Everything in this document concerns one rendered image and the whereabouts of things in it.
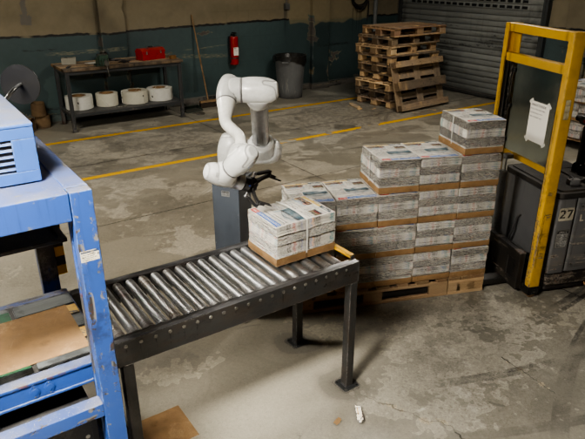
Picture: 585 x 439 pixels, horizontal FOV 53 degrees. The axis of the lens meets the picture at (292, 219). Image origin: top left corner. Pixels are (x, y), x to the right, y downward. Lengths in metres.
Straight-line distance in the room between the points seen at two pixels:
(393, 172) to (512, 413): 1.59
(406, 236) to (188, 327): 1.93
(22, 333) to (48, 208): 0.87
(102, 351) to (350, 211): 2.08
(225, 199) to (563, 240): 2.42
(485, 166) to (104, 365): 2.82
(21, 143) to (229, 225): 1.92
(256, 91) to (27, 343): 1.60
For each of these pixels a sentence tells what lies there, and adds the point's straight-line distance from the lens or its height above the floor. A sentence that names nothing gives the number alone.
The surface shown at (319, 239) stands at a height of 0.89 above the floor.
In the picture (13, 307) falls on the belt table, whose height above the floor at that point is 0.80.
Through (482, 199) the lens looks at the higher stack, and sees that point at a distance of 4.24.
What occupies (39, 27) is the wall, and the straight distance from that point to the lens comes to 9.62.
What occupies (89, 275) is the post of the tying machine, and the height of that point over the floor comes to 1.24.
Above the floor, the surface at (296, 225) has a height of 1.01.
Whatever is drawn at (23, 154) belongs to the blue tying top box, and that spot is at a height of 1.65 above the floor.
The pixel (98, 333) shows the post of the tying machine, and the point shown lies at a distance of 2.24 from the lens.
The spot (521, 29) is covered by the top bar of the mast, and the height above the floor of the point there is 1.82.
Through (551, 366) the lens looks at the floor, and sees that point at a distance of 3.95.
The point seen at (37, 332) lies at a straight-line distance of 2.72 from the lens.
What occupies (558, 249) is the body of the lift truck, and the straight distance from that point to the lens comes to 4.58.
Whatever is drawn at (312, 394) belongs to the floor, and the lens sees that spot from 3.43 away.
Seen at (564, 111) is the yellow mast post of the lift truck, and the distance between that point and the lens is 4.13.
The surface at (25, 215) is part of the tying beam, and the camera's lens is 1.99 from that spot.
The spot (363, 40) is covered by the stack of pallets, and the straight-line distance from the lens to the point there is 10.49.
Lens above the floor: 2.21
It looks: 23 degrees down
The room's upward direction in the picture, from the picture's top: straight up
